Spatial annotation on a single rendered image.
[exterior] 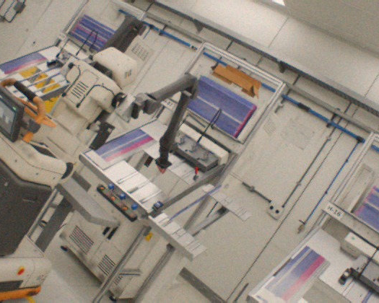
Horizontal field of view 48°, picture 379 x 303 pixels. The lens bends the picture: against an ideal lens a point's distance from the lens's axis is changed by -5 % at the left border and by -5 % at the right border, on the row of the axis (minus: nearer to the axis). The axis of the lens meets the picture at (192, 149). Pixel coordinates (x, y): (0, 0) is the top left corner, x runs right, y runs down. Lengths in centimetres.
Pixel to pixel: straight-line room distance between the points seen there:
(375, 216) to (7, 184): 199
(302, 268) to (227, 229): 206
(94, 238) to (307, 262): 149
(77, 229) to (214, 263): 171
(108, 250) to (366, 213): 171
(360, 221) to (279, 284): 66
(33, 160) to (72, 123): 46
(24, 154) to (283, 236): 299
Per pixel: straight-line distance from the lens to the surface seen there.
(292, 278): 248
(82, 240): 327
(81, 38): 408
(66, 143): 224
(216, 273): 451
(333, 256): 268
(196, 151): 301
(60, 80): 376
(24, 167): 186
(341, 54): 475
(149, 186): 279
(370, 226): 271
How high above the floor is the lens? 121
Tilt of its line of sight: 1 degrees down
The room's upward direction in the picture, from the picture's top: 34 degrees clockwise
